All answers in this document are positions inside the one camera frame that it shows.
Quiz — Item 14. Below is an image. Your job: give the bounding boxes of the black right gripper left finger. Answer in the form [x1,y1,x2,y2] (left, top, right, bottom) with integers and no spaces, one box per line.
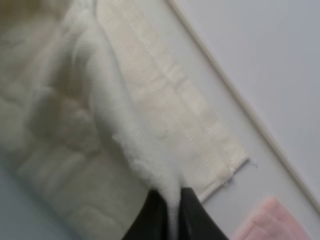
[123,189,175,240]

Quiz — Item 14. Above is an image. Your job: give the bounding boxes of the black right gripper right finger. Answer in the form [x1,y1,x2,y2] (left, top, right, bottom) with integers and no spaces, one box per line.
[178,187,228,240]

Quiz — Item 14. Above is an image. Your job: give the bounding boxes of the pink towel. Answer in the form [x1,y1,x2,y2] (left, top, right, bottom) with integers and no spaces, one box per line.
[232,196,312,240]

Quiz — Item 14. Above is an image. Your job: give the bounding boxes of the cream white towel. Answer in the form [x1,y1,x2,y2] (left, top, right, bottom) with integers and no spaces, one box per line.
[0,0,248,240]

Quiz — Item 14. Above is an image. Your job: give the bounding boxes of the white rectangular plastic tray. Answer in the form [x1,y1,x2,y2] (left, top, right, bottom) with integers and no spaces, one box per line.
[170,0,320,208]

